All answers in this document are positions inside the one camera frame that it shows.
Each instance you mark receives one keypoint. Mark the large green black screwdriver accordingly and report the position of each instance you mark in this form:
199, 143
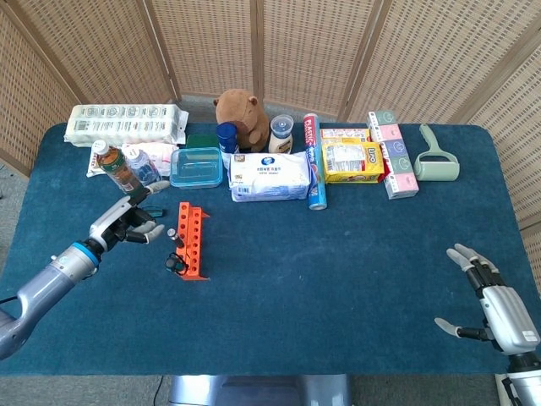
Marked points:
173, 264

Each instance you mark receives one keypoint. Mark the yellow red snack box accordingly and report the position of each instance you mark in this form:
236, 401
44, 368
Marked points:
344, 134

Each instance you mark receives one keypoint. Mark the small green screwdriver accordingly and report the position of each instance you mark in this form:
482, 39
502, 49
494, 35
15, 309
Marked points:
155, 210

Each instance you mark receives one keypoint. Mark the clear water bottle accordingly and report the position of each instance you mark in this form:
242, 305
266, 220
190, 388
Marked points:
145, 169

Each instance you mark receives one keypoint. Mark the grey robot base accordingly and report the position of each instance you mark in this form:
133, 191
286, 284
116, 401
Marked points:
253, 391

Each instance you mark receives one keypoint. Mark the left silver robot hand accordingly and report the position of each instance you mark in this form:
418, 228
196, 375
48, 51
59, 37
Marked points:
114, 220

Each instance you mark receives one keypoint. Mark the green tea bottle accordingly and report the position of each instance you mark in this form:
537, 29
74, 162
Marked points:
120, 169

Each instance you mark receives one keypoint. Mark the pastel tissue box pack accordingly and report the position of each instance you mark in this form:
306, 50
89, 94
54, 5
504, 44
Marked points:
397, 160

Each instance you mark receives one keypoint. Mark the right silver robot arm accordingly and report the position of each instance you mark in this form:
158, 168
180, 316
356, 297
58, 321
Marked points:
524, 376

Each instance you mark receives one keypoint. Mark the white squeeze bottle clear cap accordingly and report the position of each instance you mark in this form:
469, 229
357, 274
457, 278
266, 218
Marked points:
281, 141

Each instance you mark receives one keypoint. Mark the blue white spray can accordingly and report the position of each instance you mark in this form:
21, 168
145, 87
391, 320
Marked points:
227, 137

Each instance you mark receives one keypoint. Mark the orange plastic tool rack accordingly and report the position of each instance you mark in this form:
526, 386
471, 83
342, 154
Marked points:
194, 254

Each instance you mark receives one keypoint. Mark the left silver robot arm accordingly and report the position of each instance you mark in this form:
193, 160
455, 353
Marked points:
46, 283

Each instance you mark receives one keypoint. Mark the brown capybara plush toy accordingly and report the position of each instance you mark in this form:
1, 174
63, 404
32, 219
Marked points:
243, 116

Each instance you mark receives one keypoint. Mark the white wet wipes pack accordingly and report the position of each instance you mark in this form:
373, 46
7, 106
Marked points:
270, 177

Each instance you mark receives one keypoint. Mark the green lint roller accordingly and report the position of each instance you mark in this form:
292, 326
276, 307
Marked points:
437, 167

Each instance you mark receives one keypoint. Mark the dark green box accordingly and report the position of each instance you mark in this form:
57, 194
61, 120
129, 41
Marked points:
203, 141

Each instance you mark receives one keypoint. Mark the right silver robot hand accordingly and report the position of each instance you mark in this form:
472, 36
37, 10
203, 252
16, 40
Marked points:
511, 317

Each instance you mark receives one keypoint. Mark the blue felt table cover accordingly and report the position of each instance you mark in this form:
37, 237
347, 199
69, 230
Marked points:
317, 275

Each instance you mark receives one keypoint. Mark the white pink snack packet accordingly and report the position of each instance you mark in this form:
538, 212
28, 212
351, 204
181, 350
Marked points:
162, 154

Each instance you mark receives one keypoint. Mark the white egg carton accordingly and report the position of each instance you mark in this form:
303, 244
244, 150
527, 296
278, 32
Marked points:
122, 124

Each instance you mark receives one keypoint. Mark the wicker folding screen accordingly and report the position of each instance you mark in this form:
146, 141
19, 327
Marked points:
296, 42

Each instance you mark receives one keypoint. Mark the clear container blue lid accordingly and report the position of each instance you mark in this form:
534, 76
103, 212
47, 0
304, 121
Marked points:
196, 169

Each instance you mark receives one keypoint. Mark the yellow Lipo biscuit bag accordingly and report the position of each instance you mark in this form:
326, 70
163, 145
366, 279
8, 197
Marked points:
353, 162

